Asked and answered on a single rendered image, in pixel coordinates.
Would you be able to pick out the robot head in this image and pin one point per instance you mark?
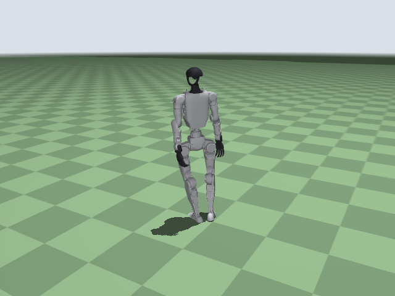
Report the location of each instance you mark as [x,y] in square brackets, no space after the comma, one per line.
[195,73]

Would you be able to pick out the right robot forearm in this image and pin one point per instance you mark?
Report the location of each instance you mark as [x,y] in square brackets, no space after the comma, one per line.
[217,129]

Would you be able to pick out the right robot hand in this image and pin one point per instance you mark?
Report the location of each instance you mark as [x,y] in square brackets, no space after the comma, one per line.
[219,147]

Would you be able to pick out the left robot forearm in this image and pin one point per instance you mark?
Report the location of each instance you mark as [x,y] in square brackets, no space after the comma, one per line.
[176,134]

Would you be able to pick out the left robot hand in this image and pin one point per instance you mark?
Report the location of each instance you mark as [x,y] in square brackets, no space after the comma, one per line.
[180,157]

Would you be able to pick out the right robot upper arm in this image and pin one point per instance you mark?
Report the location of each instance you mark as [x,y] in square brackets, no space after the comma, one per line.
[213,106]

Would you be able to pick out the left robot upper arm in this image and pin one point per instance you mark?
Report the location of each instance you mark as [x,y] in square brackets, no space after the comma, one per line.
[177,105]

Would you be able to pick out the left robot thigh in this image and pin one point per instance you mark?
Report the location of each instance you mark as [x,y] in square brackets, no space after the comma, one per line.
[186,171]

